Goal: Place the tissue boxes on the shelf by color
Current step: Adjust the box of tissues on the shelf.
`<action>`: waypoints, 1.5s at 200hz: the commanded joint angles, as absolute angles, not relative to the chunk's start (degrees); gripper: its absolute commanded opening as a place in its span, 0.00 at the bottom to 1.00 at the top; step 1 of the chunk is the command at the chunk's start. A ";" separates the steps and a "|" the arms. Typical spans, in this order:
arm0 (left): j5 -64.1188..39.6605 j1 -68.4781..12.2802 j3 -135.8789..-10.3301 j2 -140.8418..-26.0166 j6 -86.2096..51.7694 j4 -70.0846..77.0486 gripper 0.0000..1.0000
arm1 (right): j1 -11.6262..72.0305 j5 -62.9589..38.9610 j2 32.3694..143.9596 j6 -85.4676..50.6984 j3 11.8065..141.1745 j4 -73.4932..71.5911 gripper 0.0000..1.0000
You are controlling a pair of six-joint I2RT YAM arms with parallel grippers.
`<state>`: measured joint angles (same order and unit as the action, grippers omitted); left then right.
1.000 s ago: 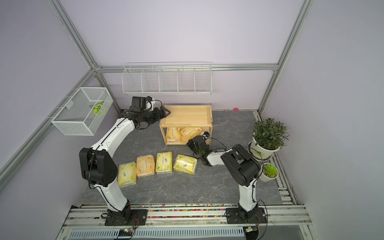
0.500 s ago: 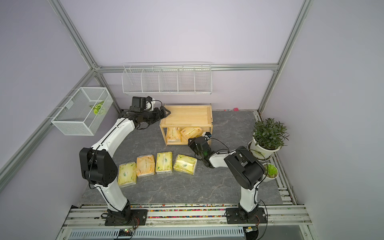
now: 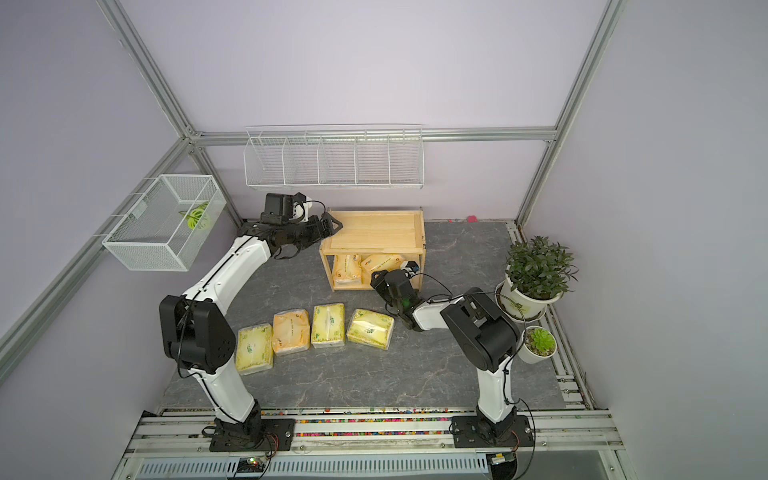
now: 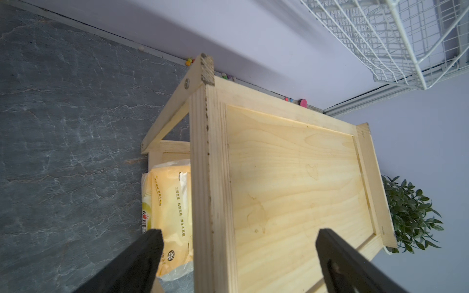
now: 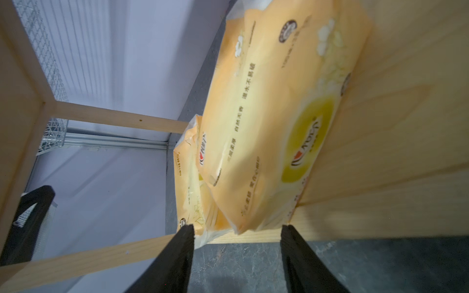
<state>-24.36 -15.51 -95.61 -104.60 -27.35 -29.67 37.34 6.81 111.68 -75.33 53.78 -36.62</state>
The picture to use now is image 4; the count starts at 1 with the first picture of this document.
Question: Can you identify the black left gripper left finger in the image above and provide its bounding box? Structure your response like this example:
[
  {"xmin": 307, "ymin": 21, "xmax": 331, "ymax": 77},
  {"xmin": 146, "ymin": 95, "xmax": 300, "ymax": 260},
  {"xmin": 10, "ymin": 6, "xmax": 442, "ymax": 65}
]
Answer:
[{"xmin": 76, "ymin": 229, "xmax": 164, "ymax": 293}]

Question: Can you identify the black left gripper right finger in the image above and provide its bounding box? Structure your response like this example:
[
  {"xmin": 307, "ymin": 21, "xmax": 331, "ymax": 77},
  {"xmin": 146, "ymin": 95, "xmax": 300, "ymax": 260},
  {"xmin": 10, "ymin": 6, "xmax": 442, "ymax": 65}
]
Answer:
[{"xmin": 316, "ymin": 228, "xmax": 406, "ymax": 293}]

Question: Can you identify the orange tissue pack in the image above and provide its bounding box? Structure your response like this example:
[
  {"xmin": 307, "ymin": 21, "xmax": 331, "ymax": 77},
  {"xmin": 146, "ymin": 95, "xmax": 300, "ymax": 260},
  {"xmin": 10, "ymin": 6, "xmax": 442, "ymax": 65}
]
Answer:
[{"xmin": 141, "ymin": 159, "xmax": 194, "ymax": 282}]

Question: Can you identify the light wooden two-tier shelf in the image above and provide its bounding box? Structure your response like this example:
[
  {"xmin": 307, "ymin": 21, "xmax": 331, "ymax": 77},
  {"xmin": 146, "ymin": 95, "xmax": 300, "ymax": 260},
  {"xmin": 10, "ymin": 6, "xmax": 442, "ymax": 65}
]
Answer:
[{"xmin": 140, "ymin": 54, "xmax": 397, "ymax": 293}]

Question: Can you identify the large potted green plant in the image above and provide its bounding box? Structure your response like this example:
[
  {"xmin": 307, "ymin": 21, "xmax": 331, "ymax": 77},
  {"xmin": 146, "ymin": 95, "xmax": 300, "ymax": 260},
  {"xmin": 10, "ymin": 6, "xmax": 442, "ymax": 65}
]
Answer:
[{"xmin": 382, "ymin": 176, "xmax": 444, "ymax": 255}]

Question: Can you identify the aluminium frame corner post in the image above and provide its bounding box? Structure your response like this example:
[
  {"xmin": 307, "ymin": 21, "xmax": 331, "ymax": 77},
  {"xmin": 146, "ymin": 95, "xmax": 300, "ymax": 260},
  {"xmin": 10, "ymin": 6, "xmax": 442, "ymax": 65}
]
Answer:
[{"xmin": 322, "ymin": 63, "xmax": 469, "ymax": 117}]

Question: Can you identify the white wire wall rack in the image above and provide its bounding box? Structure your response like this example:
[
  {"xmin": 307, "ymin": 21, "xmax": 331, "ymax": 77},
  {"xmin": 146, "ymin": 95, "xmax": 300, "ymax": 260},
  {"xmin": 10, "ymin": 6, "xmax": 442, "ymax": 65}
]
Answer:
[{"xmin": 302, "ymin": 1, "xmax": 469, "ymax": 90}]

